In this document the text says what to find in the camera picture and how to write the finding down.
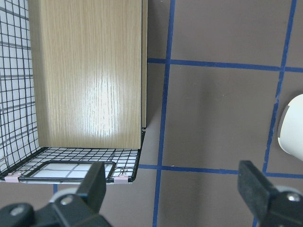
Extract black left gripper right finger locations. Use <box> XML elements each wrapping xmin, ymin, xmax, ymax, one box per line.
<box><xmin>238</xmin><ymin>160</ymin><xmax>279</xmax><ymax>218</ymax></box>

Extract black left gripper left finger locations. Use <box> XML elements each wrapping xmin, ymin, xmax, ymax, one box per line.
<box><xmin>76</xmin><ymin>162</ymin><xmax>106</xmax><ymax>213</ymax></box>

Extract white two-slot toaster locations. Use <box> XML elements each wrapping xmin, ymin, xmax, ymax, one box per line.
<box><xmin>277</xmin><ymin>94</ymin><xmax>303</xmax><ymax>161</ymax></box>

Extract pink binder clip right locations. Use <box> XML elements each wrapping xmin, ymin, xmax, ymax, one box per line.
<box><xmin>113</xmin><ymin>169</ymin><xmax>129</xmax><ymax>184</ymax></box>

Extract pink binder clip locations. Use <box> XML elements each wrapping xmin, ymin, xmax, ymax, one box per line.
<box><xmin>4</xmin><ymin>173</ymin><xmax>21</xmax><ymax>183</ymax></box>
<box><xmin>113</xmin><ymin>169</ymin><xmax>129</xmax><ymax>184</ymax></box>

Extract pink binder clip left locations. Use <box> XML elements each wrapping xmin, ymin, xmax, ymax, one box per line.
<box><xmin>4</xmin><ymin>173</ymin><xmax>21</xmax><ymax>183</ymax></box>

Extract light wooden shelf board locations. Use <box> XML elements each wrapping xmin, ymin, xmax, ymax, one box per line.
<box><xmin>28</xmin><ymin>0</ymin><xmax>147</xmax><ymax>149</ymax></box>

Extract black wire grid rack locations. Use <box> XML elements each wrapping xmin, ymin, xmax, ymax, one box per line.
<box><xmin>0</xmin><ymin>0</ymin><xmax>144</xmax><ymax>183</ymax></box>

